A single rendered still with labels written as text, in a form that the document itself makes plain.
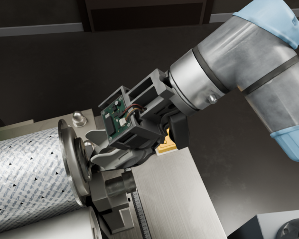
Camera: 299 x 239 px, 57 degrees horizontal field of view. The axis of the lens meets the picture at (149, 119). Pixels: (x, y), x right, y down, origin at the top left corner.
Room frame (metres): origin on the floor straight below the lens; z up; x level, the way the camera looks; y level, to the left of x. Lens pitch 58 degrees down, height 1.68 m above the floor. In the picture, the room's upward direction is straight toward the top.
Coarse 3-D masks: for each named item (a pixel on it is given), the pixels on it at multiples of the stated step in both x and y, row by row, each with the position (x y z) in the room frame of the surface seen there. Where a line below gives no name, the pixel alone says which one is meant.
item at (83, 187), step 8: (72, 128) 0.24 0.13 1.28; (72, 136) 0.21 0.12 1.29; (72, 144) 0.19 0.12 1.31; (72, 152) 0.18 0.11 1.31; (72, 160) 0.17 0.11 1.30; (72, 168) 0.16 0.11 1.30; (80, 176) 0.15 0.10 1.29; (80, 184) 0.14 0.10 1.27; (88, 184) 0.16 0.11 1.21; (80, 192) 0.13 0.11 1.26; (88, 192) 0.14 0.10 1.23
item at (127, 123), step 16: (144, 80) 0.24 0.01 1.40; (160, 80) 0.24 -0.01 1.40; (112, 96) 0.24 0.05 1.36; (128, 96) 0.23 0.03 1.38; (144, 96) 0.22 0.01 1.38; (160, 96) 0.21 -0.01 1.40; (176, 96) 0.21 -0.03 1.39; (112, 112) 0.22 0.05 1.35; (128, 112) 0.21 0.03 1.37; (144, 112) 0.21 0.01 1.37; (160, 112) 0.22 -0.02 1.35; (176, 112) 0.22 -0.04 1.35; (192, 112) 0.21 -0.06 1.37; (112, 128) 0.19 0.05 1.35; (128, 128) 0.19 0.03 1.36; (144, 128) 0.19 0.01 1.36; (160, 128) 0.21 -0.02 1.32; (112, 144) 0.17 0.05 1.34; (128, 144) 0.18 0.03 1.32; (144, 144) 0.19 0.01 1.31
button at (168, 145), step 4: (168, 128) 0.44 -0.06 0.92; (168, 136) 0.41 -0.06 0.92; (168, 140) 0.40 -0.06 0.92; (160, 144) 0.39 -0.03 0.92; (164, 144) 0.39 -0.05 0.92; (168, 144) 0.39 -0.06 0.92; (172, 144) 0.39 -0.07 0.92; (160, 148) 0.37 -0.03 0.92; (164, 148) 0.37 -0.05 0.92; (168, 148) 0.38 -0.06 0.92; (172, 148) 0.38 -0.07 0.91; (176, 148) 0.38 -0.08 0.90; (160, 152) 0.37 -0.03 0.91
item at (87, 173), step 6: (78, 138) 0.21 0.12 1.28; (78, 144) 0.20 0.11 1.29; (78, 150) 0.19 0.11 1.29; (84, 150) 0.21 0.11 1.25; (78, 156) 0.18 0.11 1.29; (84, 156) 0.19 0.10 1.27; (78, 162) 0.17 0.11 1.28; (84, 162) 0.17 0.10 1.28; (84, 168) 0.16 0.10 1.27; (90, 168) 0.19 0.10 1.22; (84, 174) 0.16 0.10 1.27; (90, 174) 0.17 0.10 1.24; (84, 180) 0.16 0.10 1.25; (90, 180) 0.16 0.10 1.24
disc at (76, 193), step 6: (60, 120) 0.23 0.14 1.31; (60, 126) 0.22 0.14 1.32; (66, 126) 0.25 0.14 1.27; (60, 132) 0.20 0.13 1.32; (60, 138) 0.19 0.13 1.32; (60, 144) 0.18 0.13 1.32; (66, 156) 0.17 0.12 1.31; (66, 162) 0.16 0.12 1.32; (66, 168) 0.15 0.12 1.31; (66, 174) 0.14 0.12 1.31; (72, 180) 0.14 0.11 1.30; (72, 186) 0.13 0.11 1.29; (78, 192) 0.13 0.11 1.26; (78, 198) 0.12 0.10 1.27; (84, 198) 0.14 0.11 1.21; (84, 204) 0.12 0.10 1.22
